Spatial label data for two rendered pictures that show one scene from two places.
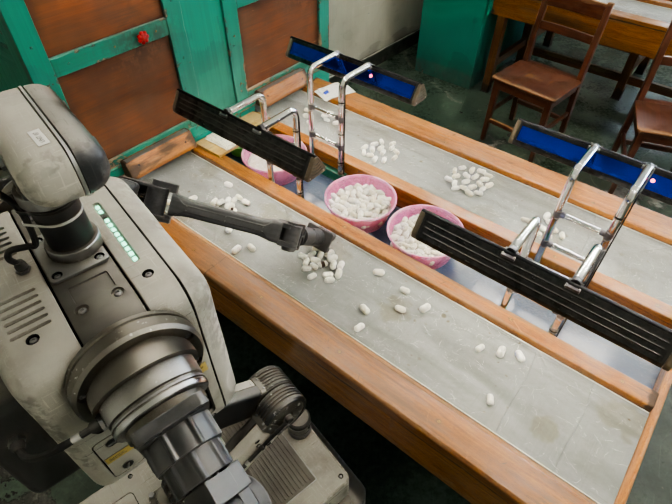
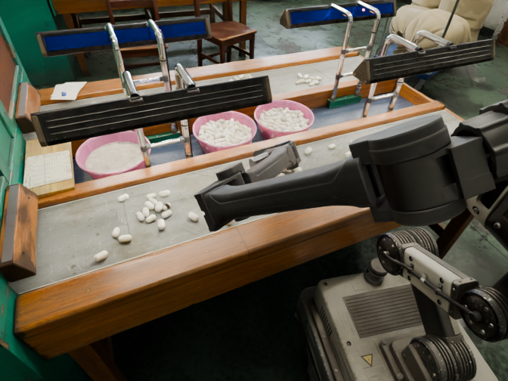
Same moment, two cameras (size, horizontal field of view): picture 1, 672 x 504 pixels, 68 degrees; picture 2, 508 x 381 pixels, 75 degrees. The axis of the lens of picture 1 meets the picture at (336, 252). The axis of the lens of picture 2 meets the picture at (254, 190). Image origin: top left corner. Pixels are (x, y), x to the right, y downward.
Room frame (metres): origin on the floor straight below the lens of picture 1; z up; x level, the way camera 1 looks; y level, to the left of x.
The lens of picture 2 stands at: (0.80, 0.91, 1.54)
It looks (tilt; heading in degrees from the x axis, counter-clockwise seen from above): 44 degrees down; 295
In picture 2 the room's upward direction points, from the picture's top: 3 degrees clockwise
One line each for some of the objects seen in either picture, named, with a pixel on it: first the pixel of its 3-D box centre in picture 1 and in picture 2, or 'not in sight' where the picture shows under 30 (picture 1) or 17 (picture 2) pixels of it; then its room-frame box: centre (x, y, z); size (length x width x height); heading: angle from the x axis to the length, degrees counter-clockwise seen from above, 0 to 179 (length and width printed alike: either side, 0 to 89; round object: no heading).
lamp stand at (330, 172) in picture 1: (339, 118); (144, 86); (1.73, -0.01, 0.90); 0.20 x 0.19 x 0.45; 51
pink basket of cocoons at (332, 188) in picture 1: (360, 206); (224, 136); (1.41, -0.09, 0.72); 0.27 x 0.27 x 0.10
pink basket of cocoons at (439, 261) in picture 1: (424, 239); (283, 123); (1.23, -0.31, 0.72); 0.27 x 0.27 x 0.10
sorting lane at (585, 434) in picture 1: (337, 279); (298, 175); (1.04, 0.00, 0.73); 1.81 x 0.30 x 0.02; 51
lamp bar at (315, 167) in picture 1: (242, 129); (164, 104); (1.36, 0.30, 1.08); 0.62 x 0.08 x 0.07; 51
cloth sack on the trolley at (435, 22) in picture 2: not in sight; (431, 34); (0.74, -3.10, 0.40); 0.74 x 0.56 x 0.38; 50
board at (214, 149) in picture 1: (237, 133); (49, 163); (1.82, 0.42, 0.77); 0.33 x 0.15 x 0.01; 141
